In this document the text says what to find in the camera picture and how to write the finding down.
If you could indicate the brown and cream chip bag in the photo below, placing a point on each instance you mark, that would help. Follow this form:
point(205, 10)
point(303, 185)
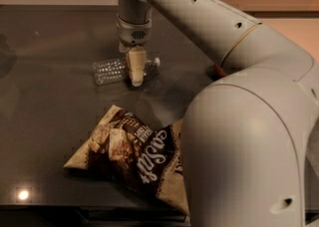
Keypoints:
point(147, 162)

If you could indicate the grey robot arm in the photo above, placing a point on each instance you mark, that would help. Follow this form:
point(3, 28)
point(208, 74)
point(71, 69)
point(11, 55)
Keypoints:
point(244, 137)

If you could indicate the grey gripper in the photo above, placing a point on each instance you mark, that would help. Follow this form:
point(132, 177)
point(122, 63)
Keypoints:
point(134, 34)

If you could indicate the clear plastic water bottle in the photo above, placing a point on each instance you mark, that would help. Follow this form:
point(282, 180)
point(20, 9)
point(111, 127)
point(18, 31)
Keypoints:
point(117, 70)

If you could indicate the red apple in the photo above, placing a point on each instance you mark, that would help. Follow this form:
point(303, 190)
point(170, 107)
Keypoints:
point(219, 71)

